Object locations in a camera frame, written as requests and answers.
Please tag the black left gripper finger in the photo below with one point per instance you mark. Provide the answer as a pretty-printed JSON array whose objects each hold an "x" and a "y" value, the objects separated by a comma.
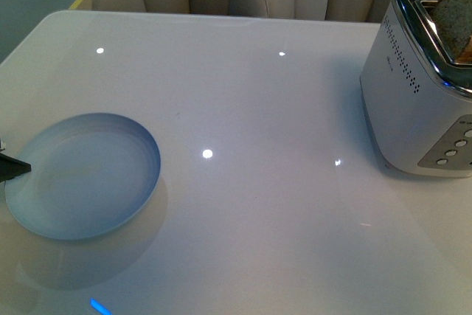
[{"x": 11, "y": 168}]

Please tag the light blue plate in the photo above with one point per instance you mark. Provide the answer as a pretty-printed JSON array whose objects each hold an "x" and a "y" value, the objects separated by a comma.
[{"x": 89, "y": 175}]

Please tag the white chrome two-slot toaster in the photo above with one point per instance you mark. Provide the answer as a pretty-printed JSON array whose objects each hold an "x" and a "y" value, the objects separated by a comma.
[{"x": 417, "y": 98}]

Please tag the toast bread slice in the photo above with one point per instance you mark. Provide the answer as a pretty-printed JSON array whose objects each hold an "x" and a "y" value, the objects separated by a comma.
[{"x": 452, "y": 19}]

